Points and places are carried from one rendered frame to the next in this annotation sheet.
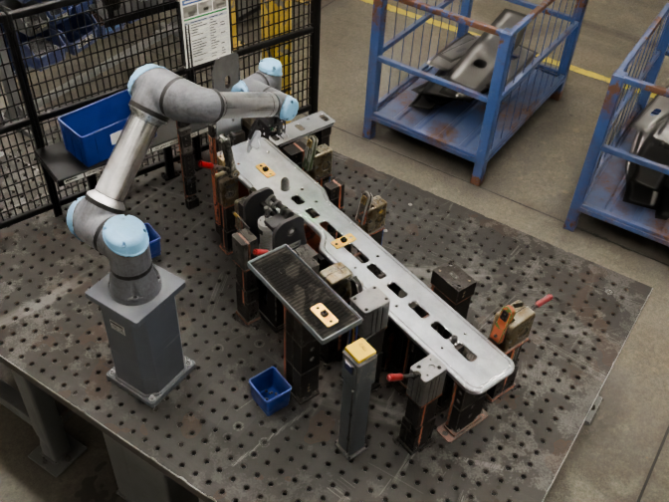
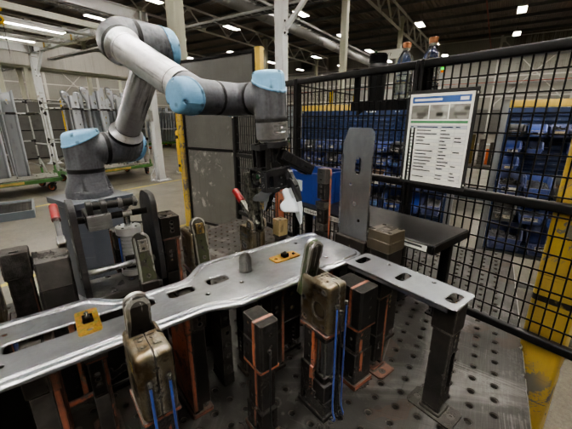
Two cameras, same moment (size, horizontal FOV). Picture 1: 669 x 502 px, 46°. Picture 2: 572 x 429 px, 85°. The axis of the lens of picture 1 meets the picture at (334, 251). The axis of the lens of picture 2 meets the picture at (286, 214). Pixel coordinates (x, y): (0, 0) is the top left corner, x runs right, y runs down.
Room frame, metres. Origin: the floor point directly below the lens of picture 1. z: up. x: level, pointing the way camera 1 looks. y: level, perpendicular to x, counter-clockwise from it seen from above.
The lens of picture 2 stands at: (2.31, -0.52, 1.36)
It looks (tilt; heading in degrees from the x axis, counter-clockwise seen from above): 17 degrees down; 91
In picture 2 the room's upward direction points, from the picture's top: straight up
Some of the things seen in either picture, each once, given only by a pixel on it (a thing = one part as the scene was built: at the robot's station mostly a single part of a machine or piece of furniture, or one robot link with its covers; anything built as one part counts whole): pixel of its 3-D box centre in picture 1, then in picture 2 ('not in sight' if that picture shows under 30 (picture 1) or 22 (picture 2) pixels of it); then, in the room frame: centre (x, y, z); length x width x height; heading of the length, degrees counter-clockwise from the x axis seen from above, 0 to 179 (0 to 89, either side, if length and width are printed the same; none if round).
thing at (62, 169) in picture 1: (158, 127); (339, 209); (2.49, 0.70, 1.02); 0.90 x 0.22 x 0.03; 130
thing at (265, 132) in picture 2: not in sight; (272, 132); (2.26, 0.24, 1.33); 0.08 x 0.08 x 0.05
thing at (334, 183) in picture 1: (333, 213); (262, 375); (2.24, 0.01, 0.84); 0.11 x 0.08 x 0.29; 130
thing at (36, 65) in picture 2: not in sight; (48, 111); (-5.30, 9.51, 1.64); 0.91 x 0.36 x 3.28; 149
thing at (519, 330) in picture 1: (504, 351); not in sight; (1.59, -0.55, 0.88); 0.15 x 0.11 x 0.36; 130
